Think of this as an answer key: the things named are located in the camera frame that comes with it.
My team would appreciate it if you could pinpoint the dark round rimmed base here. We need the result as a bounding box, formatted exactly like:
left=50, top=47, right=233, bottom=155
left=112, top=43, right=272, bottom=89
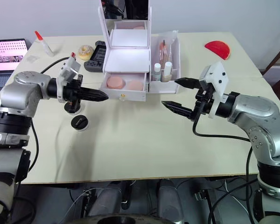
left=69, top=214, right=179, bottom=224

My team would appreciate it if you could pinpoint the open laptop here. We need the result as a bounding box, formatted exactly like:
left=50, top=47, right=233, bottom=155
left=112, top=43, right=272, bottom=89
left=0, top=38, right=29, bottom=100

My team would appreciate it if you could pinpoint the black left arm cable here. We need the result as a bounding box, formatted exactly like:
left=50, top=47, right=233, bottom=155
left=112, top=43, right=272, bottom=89
left=25, top=56, right=71, bottom=178

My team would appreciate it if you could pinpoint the brush set in clear pouch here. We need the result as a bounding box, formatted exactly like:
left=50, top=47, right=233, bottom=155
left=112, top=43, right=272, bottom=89
left=157, top=29, right=179, bottom=70

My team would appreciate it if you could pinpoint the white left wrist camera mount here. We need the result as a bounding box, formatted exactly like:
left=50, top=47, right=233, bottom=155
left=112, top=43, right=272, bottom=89
left=56, top=56, right=81, bottom=103

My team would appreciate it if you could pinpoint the white makeup organizer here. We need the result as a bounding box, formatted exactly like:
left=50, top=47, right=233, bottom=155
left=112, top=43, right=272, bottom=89
left=98, top=0, right=181, bottom=103

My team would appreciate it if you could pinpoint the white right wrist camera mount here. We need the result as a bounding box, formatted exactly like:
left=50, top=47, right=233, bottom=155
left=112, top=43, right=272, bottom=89
left=198, top=61, right=230, bottom=118

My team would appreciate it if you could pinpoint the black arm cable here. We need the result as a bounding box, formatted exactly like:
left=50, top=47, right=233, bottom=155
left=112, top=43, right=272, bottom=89
left=192, top=113, right=259, bottom=224
left=25, top=56, right=71, bottom=178

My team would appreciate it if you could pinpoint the thick pink makeup sponge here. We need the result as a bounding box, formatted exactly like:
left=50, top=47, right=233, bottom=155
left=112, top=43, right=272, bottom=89
left=106, top=73, right=126, bottom=90

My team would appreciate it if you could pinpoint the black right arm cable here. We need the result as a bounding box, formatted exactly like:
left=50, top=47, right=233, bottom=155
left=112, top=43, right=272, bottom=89
left=192, top=113, right=259, bottom=224

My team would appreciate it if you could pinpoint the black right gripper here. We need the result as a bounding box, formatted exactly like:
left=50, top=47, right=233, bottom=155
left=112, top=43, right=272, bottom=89
left=161, top=77, right=217, bottom=122

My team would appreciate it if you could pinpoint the dark rounded shape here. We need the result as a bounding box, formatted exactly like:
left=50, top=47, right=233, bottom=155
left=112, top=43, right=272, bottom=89
left=158, top=179, right=185, bottom=224
left=88, top=183, right=128, bottom=219

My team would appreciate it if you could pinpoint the red watermelon slice toy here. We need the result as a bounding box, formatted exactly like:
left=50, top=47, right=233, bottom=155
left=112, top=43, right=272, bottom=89
left=204, top=40, right=232, bottom=61

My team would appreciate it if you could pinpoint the organizer mirror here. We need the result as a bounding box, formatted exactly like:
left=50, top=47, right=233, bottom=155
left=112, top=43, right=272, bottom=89
left=100, top=0, right=151, bottom=21

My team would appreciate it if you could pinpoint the black game controller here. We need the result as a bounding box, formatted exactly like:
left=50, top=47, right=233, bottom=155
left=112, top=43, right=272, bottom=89
left=84, top=40, right=107, bottom=73

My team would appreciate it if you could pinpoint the glue bottle with red cap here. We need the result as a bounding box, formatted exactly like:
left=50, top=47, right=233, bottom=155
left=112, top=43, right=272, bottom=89
left=35, top=30, right=55, bottom=57

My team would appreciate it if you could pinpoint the white organizer drawer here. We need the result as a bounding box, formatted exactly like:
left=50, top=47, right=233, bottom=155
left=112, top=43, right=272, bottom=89
left=99, top=71, right=147, bottom=103

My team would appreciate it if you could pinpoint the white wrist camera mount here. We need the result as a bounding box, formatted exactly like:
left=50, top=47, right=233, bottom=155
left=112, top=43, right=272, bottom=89
left=198, top=61, right=230, bottom=118
left=56, top=56, right=81, bottom=103

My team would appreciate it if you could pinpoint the metal table bracket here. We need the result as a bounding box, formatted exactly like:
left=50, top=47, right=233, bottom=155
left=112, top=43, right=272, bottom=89
left=194, top=190, right=209, bottom=202

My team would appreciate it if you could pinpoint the toy donut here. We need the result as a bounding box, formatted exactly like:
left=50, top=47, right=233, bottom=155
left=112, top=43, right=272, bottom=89
left=77, top=44, right=95, bottom=59

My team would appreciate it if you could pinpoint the small green bottle white cap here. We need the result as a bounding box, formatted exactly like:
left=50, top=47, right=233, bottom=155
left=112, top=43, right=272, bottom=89
left=154, top=63, right=162, bottom=82

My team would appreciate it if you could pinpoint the brown wooden chair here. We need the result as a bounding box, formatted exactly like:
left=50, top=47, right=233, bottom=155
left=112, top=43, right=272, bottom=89
left=262, top=39, right=280, bottom=94

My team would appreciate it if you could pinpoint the black round compact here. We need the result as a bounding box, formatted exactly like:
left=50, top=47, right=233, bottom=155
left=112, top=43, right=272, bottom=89
left=70, top=114, right=89, bottom=132
left=63, top=102, right=85, bottom=116

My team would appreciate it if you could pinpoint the beige bottle white cap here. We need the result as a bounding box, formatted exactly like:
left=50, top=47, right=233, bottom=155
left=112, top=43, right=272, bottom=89
left=161, top=61, right=173, bottom=83

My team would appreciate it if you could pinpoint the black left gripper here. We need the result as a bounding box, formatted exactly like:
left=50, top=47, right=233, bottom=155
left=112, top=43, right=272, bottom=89
left=63, top=74, right=109, bottom=112

